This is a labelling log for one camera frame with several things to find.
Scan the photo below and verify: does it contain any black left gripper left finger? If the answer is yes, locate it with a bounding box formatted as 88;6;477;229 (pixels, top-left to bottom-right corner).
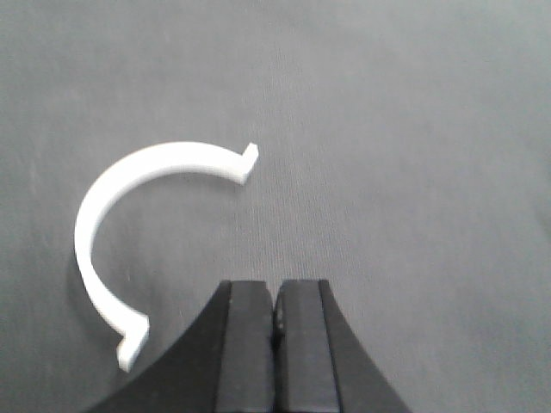
92;280;275;413

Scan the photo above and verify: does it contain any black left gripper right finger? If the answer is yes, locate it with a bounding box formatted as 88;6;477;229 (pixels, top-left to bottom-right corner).
274;280;409;412

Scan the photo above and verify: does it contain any white pipe clamp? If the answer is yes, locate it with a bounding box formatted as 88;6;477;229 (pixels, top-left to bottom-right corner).
74;141;259;373

